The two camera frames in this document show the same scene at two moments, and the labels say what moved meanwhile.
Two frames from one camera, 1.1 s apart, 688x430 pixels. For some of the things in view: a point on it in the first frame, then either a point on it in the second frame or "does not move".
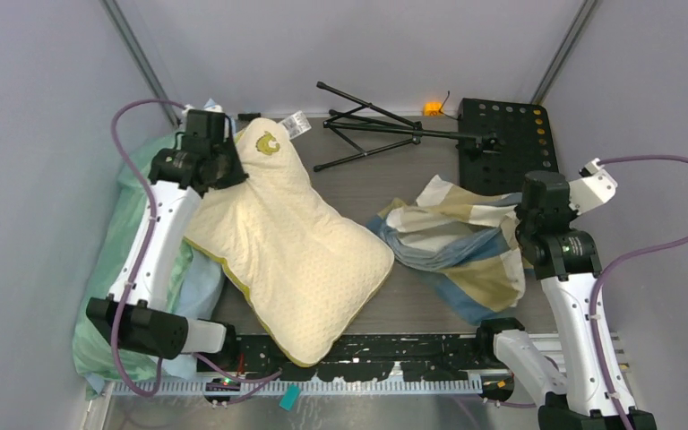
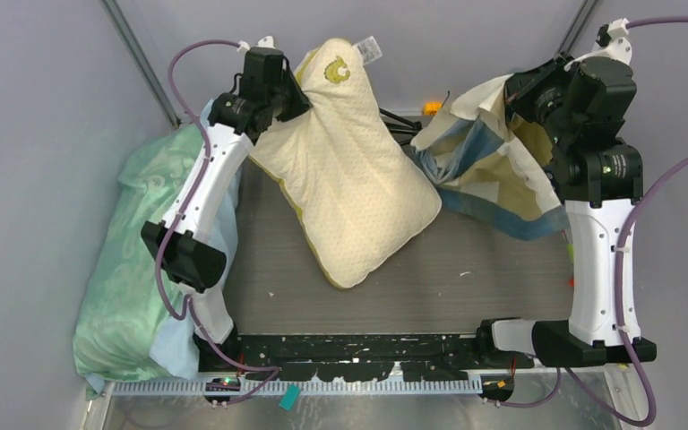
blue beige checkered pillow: (460, 245) → (488, 167)
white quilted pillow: (299, 264) → (350, 187)
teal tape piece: (289, 397) does not move
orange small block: (432, 108) does not move
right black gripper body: (523, 224) → (541, 97)
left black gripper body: (230, 167) → (287, 99)
